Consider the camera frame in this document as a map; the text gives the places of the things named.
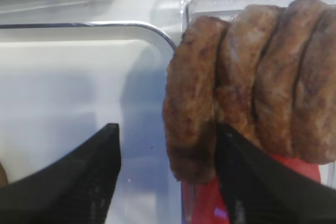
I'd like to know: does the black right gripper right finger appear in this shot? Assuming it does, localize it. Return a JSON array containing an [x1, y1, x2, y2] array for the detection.
[[216, 124, 335, 223]]

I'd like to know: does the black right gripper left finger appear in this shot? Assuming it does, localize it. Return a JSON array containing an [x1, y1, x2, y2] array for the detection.
[[1, 123, 121, 223]]

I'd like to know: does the brown meat patty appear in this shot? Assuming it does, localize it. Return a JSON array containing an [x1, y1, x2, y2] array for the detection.
[[292, 8, 335, 164], [254, 0, 328, 157], [214, 4, 283, 147], [163, 16, 229, 184]]

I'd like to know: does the red tomato slice front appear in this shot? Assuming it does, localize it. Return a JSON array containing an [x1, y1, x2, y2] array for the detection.
[[184, 155, 321, 224]]

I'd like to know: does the metal tray with white liner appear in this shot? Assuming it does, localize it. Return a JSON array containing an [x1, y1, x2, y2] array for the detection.
[[1, 22, 182, 223]]

